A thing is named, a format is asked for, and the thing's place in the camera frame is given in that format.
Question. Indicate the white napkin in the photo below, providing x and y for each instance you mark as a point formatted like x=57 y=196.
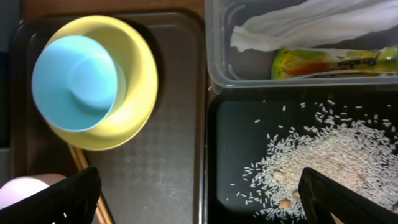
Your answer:
x=313 y=23

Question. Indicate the yellow round plate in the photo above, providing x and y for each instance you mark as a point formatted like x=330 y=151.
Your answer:
x=135 y=58

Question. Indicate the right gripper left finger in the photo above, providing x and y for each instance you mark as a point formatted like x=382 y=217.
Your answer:
x=72 y=200

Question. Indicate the clear plastic waste bin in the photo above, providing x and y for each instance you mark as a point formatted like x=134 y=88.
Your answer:
x=230 y=69

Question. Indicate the brown plastic serving tray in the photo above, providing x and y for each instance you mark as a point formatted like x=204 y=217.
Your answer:
x=150 y=178

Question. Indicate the spilled rice pile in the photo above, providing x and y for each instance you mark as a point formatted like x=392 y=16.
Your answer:
x=360 y=154

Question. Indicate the wooden chopstick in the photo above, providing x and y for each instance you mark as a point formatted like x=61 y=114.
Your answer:
x=75 y=157
x=102 y=210

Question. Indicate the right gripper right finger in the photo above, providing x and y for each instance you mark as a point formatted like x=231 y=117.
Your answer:
x=323 y=199

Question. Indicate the white bowl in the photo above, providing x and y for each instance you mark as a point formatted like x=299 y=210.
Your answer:
x=20 y=188

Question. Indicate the light blue bowl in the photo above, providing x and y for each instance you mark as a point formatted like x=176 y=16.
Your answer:
x=76 y=84

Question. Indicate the black waste tray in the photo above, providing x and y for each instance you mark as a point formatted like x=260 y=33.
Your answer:
x=239 y=121

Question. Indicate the yellow green wrapper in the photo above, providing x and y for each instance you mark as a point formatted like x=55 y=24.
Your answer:
x=318 y=62

